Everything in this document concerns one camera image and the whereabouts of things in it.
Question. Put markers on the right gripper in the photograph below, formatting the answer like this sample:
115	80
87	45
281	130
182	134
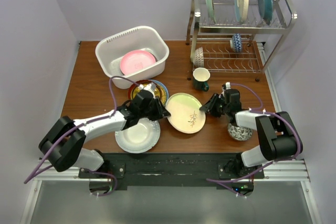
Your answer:
207	108

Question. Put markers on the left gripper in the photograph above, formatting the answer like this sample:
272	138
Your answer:
161	112

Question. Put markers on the beige plate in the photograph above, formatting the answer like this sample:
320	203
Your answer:
185	114

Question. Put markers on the yellow patterned plate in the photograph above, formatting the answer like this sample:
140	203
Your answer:
135	90

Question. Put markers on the pink plate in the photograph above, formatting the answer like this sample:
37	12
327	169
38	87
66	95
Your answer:
136	60

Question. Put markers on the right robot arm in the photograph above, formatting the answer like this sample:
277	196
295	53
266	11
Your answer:
278	138

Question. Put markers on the white plastic bin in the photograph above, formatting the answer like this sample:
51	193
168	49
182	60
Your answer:
109	52

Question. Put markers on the blue rimmed yellow plate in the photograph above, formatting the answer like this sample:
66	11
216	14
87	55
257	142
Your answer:
164	91

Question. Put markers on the white scalloped plate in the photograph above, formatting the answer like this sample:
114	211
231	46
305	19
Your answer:
139	138

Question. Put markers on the dark green mug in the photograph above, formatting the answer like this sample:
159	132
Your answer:
200	79

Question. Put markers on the red fluted plate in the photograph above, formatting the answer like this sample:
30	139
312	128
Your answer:
141	82

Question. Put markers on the black white floral bowl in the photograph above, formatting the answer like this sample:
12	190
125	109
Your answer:
239	133

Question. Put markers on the patterned bowl in rack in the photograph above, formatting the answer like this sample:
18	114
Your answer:
199	58

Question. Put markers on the blue zigzag cup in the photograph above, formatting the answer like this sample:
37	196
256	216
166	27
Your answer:
236	43

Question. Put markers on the steel dish rack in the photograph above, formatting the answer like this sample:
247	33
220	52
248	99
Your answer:
260	42

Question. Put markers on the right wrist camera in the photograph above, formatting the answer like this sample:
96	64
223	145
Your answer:
226	86

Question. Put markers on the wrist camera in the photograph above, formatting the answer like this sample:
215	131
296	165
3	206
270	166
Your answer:
226	86
150	87

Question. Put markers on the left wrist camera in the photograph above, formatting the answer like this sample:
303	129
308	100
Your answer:
150	87

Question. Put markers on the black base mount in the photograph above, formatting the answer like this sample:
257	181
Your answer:
169	169

